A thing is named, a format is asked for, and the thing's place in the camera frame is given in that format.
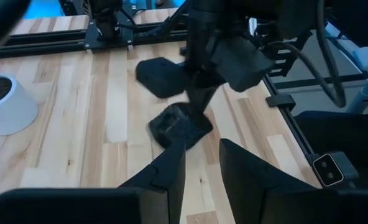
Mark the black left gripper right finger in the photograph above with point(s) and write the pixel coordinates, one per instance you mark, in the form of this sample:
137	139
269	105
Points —
243	177

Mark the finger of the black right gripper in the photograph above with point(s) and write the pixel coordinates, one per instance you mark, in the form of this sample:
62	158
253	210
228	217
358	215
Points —
195	87
210	87

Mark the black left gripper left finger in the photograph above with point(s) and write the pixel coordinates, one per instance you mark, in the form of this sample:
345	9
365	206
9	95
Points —
168	174

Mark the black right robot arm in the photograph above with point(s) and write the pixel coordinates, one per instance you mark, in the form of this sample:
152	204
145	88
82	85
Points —
280	15

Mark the blue panel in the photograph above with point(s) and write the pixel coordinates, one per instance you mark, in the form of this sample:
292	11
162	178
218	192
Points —
44	7

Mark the snake plant in white pot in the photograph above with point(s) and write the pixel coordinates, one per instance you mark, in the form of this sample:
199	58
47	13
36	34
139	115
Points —
13	115

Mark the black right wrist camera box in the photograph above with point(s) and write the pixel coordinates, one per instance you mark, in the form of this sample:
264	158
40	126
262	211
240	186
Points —
243	65

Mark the black rail bracket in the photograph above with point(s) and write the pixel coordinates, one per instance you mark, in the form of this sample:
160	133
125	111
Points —
280	101

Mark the black table-level camera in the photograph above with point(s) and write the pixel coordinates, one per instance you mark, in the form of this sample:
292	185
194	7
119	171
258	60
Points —
328	169

